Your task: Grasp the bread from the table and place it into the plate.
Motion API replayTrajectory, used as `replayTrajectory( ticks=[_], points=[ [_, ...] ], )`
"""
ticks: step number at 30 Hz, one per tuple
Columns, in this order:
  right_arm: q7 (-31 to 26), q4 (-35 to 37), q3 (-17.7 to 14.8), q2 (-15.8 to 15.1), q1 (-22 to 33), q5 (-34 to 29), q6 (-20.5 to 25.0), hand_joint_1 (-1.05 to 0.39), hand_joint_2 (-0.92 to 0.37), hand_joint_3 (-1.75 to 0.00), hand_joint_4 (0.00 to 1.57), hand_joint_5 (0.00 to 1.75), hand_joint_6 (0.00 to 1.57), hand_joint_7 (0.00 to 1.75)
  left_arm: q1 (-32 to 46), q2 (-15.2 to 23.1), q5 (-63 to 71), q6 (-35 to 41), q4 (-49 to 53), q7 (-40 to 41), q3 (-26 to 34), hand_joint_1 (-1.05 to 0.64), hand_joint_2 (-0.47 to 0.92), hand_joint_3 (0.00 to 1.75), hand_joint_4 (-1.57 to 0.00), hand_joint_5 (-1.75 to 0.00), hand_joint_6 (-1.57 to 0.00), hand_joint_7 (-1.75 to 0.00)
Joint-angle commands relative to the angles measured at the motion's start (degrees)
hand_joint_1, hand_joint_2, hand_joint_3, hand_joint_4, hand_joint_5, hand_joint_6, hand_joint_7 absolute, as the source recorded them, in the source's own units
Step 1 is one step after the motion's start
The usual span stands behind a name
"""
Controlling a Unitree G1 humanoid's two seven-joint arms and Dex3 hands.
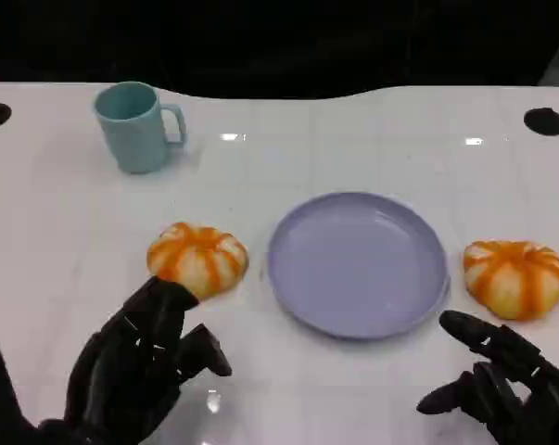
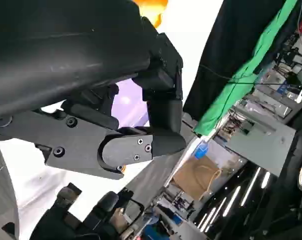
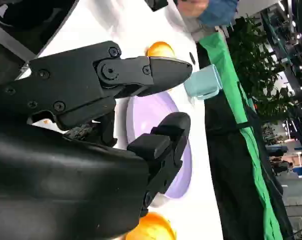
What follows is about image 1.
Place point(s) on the lilac plate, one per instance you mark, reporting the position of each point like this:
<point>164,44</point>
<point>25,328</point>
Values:
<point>353,266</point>

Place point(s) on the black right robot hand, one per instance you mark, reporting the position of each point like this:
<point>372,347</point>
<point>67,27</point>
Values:
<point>534,394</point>

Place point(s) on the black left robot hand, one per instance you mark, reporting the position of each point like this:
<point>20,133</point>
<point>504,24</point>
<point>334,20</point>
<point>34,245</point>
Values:
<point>121,371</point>

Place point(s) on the orange white toy bread roll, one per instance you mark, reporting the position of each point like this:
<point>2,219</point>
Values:
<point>515,278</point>
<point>200,257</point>

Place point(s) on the pale green mug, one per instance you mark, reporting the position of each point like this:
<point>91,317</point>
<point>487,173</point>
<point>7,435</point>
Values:
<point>133,134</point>

